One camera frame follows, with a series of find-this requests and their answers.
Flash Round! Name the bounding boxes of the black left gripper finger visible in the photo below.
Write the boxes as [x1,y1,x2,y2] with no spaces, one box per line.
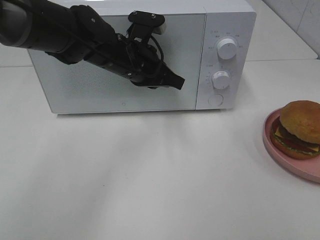
[161,66,185,90]

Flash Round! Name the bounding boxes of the toy hamburger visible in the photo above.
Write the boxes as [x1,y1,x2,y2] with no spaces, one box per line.
[269,100,320,160]

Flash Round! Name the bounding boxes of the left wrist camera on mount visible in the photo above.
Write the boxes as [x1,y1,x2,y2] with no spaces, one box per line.
[127,10,167,46]

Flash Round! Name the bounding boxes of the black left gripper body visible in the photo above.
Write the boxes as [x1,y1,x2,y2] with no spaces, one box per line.
[99,41,170,89]

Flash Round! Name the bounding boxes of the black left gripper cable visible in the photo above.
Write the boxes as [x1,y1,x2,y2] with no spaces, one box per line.
[124,34,166,78]

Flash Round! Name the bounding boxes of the round white door button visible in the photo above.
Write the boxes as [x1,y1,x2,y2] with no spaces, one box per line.
[208,93,224,107]

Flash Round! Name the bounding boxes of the pink round plate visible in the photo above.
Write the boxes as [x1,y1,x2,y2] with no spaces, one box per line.
[262,108,320,184]

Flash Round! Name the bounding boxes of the white microwave door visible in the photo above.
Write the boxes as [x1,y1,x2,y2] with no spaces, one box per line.
[29,14,205,114]

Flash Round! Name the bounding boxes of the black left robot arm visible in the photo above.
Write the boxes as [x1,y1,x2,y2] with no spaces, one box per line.
[0,0,185,90]

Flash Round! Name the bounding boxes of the white microwave oven body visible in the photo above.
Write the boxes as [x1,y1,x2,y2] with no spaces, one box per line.
[24,0,258,116]

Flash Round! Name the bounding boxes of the white microwave knob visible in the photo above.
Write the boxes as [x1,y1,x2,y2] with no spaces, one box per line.
[216,37,237,60]
[211,70,232,90]

